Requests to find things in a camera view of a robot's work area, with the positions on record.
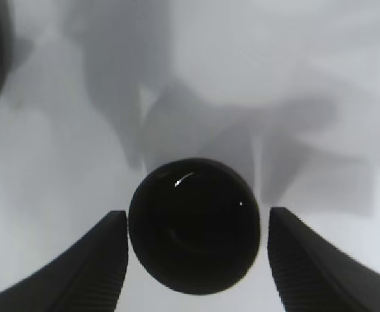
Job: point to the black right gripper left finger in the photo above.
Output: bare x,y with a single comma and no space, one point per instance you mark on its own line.
88,276

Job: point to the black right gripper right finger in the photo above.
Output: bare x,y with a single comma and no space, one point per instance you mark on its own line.
313,275

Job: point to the small black teacup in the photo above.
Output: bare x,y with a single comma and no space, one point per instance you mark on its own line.
194,225

